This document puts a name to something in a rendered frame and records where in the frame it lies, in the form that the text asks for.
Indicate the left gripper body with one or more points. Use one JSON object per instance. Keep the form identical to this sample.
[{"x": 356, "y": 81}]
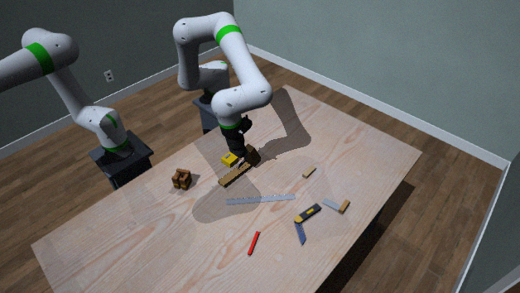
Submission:
[{"x": 234, "y": 137}]

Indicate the black sliding bevel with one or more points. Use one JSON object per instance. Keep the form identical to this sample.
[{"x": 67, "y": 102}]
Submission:
[{"x": 299, "y": 219}]

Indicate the red rectangular bar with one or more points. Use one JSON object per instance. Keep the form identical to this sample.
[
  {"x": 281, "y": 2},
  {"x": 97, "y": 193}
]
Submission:
[{"x": 253, "y": 243}]

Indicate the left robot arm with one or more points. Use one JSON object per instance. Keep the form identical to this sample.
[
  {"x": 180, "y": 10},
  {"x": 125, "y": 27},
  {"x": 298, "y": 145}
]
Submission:
[{"x": 228, "y": 104}]

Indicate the grey flat bar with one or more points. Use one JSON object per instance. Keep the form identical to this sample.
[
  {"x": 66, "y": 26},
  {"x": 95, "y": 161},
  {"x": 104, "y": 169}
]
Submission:
[{"x": 259, "y": 199}]

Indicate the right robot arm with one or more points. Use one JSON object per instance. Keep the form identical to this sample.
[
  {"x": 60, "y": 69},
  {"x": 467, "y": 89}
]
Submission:
[{"x": 54, "y": 51}]

